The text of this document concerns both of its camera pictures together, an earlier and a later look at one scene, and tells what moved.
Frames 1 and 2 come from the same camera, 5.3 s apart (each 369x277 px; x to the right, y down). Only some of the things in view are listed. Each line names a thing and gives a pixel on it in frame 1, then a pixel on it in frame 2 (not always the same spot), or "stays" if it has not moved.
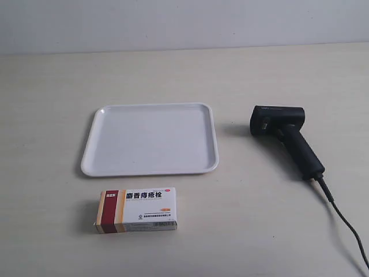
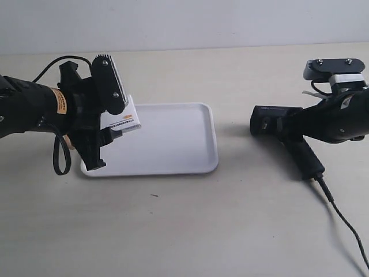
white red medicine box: (137, 209) -> (128, 120)
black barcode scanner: (286, 122) stays
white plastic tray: (142, 139) stays
